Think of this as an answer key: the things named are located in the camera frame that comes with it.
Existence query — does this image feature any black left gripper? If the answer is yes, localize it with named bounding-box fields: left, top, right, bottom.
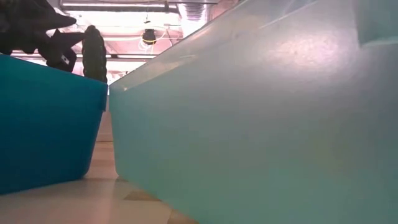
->
left=0, top=0, right=86, bottom=72

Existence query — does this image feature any dark blue plastic bin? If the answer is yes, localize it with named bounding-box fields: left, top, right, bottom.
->
left=0, top=54, right=109, bottom=196

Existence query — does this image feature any translucent green plastic bin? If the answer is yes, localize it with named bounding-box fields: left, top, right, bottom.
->
left=108, top=0, right=398, bottom=224

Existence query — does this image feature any dark green cucumber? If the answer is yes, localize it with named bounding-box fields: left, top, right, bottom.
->
left=81, top=24, right=108, bottom=84

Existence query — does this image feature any black round ceiling device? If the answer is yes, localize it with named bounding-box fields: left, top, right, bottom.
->
left=142, top=28, right=157, bottom=46

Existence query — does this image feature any silver ribbed ventilation duct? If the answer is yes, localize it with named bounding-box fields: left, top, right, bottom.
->
left=179, top=2, right=212, bottom=24

